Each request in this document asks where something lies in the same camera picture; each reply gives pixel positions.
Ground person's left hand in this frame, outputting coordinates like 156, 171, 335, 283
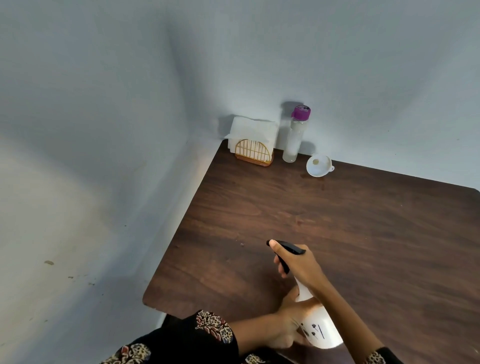
267, 286, 324, 350

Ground person's right hand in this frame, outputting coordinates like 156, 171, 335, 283
268, 240, 331, 298

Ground white spray bottle black trigger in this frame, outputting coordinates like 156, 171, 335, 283
266, 239, 344, 350

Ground person's left forearm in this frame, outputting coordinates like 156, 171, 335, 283
227, 311, 283, 356

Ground person's right forearm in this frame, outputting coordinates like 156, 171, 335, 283
314, 280, 387, 364

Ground white plastic funnel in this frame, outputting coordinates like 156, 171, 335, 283
306, 154, 335, 178

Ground black patterned garment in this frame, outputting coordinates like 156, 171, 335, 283
99, 310, 404, 364

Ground wooden napkin holder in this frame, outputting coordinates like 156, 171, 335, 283
234, 139, 274, 167

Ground clear bottle purple cap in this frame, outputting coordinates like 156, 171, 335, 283
282, 104, 311, 164

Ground white paper napkins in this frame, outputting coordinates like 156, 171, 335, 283
224, 115, 279, 155

